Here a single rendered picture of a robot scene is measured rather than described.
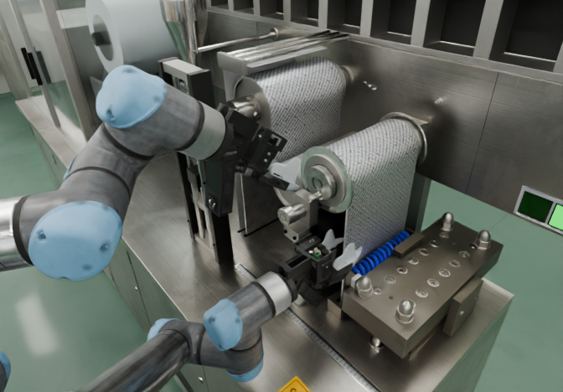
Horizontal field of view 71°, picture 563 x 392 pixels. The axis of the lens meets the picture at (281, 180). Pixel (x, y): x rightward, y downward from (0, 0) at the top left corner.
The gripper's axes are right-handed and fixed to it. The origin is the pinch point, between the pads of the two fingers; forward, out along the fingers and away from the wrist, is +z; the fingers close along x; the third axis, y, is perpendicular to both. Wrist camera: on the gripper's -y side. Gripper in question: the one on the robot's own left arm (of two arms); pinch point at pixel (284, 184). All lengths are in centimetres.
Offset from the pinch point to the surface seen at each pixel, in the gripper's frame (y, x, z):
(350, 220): -0.9, -5.5, 17.9
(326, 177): 4.6, -1.5, 8.5
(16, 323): -138, 148, 36
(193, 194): -16.8, 38.8, 13.3
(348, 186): 5.3, -5.7, 10.6
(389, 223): 2.2, -5.5, 35.1
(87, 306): -118, 135, 61
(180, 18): 26, 67, 2
